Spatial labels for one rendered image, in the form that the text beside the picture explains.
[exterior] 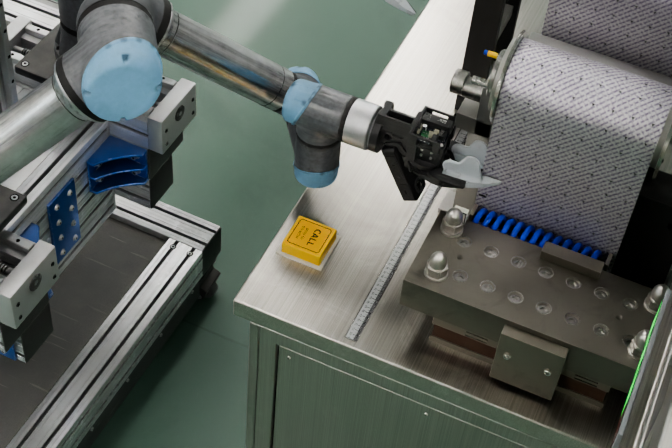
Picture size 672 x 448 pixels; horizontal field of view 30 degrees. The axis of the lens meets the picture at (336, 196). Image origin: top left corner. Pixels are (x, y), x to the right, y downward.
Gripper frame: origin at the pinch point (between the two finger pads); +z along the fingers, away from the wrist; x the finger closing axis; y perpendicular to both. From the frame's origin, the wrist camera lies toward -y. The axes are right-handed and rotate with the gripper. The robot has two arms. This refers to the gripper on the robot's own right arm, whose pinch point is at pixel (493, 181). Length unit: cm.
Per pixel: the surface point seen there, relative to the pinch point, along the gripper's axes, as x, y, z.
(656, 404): -57, 36, 31
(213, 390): 11, -109, -55
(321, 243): -10.6, -16.6, -23.6
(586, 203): -0.3, 2.6, 14.7
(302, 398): -25.6, -38.6, -18.7
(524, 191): -0.2, 0.5, 5.1
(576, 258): -5.3, -4.3, 16.1
